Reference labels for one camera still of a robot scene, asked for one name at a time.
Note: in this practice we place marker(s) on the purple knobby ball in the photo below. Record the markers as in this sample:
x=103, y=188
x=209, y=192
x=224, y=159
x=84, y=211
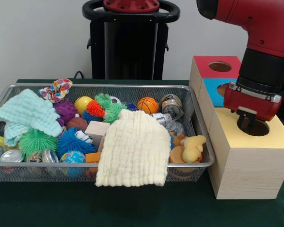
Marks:
x=65, y=111

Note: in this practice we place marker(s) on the yellow ball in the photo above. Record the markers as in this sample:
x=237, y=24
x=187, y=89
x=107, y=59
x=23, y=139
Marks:
x=82, y=104

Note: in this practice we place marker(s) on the mint waffle cloth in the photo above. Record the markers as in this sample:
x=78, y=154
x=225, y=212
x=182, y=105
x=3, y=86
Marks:
x=26, y=111

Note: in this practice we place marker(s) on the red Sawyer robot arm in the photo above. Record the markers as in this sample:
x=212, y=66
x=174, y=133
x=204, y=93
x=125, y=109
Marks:
x=262, y=66

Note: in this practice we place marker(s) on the blue spiky ball with eyes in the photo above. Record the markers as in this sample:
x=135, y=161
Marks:
x=71, y=142

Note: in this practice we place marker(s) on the orange basketball toy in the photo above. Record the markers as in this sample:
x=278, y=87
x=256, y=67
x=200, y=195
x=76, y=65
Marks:
x=147, y=104

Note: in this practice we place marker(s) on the green spiky ball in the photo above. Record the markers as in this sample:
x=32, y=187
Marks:
x=36, y=142

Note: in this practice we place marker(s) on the dark green table cloth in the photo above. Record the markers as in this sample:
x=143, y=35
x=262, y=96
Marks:
x=132, y=208

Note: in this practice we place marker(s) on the wooden box with three holes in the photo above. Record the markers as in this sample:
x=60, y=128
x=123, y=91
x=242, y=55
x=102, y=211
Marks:
x=251, y=170

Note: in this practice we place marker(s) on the yellow plush duck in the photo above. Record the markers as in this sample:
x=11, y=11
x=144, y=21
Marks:
x=191, y=149

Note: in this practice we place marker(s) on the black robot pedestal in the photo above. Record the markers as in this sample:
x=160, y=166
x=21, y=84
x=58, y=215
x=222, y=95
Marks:
x=123, y=52

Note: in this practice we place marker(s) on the colourful patterned cloth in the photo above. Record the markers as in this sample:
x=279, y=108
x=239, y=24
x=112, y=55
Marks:
x=59, y=88

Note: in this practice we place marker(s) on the cream waffle cloth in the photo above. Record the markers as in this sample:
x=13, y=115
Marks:
x=132, y=151

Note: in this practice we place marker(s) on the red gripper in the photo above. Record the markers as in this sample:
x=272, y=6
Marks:
x=248, y=104

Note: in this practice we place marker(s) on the globe print ball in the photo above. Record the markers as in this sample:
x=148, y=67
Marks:
x=72, y=157

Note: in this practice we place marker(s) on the shallow mesh bin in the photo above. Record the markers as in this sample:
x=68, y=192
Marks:
x=38, y=172

